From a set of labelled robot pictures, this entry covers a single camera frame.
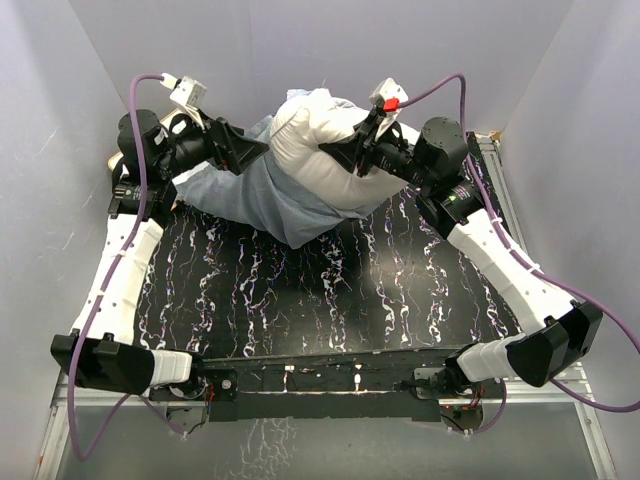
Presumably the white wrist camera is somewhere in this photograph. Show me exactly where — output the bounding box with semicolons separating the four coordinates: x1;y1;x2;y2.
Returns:
369;77;409;140
160;73;207;129

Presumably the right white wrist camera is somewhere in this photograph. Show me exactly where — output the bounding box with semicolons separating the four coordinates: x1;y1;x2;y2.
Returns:
369;77;409;140

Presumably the blue fish print pillowcase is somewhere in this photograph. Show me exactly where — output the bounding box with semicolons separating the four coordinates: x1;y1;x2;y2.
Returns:
176;88;373;249

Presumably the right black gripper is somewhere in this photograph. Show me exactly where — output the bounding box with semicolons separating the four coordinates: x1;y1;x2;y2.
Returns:
321;110;434;191

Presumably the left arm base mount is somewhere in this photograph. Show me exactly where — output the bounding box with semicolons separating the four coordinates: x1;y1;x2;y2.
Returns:
141;368;239;439

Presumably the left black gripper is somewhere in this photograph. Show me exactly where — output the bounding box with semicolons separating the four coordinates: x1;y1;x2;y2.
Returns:
156;107;268;180

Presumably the aluminium frame rail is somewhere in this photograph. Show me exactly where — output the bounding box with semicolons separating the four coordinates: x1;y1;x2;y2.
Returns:
34;132;619;480

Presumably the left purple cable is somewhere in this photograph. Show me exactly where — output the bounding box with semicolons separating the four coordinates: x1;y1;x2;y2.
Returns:
67;73;176;462

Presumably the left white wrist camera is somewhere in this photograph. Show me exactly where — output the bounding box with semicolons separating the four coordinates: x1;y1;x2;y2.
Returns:
160;73;207;129

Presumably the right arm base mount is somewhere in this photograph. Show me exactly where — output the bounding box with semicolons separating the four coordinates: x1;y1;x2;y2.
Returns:
394;362;507;439

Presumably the white board orange edge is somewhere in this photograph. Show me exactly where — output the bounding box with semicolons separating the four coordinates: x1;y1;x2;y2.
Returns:
107;109;180;171

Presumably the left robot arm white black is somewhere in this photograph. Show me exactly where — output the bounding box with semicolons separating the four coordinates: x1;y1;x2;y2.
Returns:
50;109;268;399

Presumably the white pillow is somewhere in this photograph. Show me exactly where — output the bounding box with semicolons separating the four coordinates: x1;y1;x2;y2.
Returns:
269;88;408;214

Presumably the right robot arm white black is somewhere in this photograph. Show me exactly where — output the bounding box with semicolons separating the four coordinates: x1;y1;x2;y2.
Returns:
319;108;603;397

